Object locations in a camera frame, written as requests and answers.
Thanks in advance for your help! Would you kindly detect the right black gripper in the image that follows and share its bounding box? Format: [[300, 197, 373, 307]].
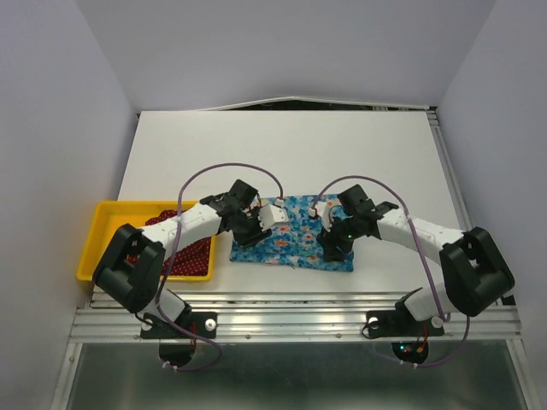
[[316, 212, 362, 262]]

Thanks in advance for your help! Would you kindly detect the blue floral skirt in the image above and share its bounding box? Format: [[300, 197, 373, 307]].
[[230, 195, 354, 272]]

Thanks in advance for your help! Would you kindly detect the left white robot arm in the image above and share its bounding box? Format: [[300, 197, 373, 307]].
[[92, 179, 288, 338]]

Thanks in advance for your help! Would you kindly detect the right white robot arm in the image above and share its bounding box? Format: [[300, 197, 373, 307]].
[[309, 184, 515, 337]]

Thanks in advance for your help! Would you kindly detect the red polka dot skirt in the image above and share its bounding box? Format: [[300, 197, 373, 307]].
[[144, 209, 212, 278]]

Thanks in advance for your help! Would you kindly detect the yellow plastic tray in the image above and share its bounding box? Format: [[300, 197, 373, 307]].
[[76, 201, 216, 283]]

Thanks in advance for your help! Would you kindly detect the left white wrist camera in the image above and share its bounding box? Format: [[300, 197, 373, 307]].
[[258, 204, 289, 231]]

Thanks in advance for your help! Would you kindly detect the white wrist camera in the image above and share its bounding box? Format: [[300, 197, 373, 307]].
[[258, 204, 289, 231], [308, 201, 336, 231]]

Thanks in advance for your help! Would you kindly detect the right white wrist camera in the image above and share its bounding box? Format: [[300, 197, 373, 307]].
[[308, 201, 336, 231]]

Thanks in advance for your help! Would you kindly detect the aluminium frame rail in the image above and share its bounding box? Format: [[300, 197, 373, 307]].
[[68, 292, 525, 345]]

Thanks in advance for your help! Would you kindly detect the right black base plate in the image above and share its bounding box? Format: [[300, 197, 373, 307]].
[[362, 309, 445, 366]]

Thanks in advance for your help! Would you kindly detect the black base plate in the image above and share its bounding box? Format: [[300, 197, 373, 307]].
[[135, 312, 222, 372], [362, 309, 445, 366]]

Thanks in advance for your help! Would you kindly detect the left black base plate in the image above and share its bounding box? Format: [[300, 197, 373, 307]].
[[135, 312, 222, 372]]

